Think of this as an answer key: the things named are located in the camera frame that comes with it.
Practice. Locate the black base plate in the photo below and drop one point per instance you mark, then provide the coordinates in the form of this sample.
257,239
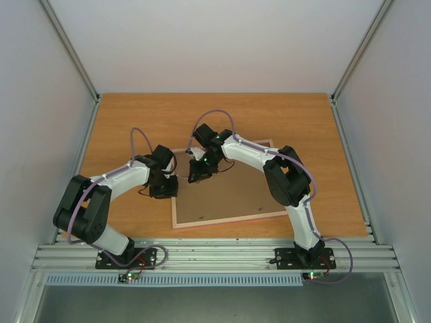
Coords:
137,258
290,259

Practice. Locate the right small circuit board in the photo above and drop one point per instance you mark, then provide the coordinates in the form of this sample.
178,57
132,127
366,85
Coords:
313,276

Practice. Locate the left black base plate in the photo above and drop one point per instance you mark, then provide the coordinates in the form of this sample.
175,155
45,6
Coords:
137,258

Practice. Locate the small circuit board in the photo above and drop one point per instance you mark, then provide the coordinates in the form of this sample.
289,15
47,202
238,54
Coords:
128,277
313,276

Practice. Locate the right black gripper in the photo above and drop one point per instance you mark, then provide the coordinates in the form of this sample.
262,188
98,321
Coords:
199,171

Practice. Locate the left aluminium corner post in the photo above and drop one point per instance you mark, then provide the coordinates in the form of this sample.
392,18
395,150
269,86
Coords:
65,41

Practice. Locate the aluminium rail base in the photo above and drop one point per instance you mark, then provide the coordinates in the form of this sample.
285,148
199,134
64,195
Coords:
250,255

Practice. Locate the grey slotted cable duct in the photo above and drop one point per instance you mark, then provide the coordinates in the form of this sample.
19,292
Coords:
176,280

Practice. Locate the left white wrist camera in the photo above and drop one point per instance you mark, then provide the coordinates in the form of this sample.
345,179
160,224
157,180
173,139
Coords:
171,166

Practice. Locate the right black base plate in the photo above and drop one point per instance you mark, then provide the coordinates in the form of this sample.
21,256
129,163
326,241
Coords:
290,259

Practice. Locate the left small circuit board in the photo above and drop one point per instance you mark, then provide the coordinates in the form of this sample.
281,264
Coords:
128,277

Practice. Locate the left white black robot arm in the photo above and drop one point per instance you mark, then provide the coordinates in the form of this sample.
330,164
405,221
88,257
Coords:
83,209

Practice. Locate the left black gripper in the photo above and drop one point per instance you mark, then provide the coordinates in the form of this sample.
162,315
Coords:
173,192

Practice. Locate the aluminium corner post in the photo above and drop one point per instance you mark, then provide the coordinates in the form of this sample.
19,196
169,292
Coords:
65,41
365,42

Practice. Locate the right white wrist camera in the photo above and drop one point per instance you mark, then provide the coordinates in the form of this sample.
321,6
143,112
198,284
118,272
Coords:
195,153

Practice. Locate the pink photo frame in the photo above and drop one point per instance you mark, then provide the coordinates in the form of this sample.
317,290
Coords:
237,193

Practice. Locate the right aluminium corner post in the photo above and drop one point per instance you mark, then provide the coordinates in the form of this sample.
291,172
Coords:
365,42

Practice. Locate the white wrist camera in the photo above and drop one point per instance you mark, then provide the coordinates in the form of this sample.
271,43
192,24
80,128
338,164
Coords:
171,166
195,153

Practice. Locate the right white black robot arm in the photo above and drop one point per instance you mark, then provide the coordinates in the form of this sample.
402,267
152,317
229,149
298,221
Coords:
288,183

